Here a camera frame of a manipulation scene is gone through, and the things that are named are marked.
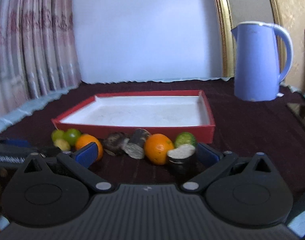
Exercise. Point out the gold framed headboard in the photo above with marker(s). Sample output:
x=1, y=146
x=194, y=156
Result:
x=290, y=14

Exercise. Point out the small yellow fruit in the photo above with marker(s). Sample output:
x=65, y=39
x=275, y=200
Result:
x=62, y=145

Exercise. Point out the pink patterned curtain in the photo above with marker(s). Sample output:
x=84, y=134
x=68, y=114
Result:
x=37, y=50

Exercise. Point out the red shallow box tray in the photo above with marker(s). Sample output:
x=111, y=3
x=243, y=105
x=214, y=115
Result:
x=168, y=112

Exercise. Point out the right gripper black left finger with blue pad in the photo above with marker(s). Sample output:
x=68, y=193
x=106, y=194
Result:
x=78, y=163

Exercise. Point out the orange tangerine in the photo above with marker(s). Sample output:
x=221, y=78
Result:
x=156, y=148
x=85, y=139

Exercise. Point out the dark brown mangosteen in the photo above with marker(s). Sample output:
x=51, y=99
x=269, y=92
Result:
x=115, y=143

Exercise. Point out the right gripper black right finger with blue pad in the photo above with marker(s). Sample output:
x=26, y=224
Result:
x=216, y=163

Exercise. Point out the green cucumber piece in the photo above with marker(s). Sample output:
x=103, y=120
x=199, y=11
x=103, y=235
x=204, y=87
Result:
x=185, y=138

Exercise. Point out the dark maroon striped cloth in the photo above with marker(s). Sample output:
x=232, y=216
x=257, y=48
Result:
x=242, y=127

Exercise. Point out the blue electric kettle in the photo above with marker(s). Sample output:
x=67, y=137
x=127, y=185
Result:
x=257, y=72

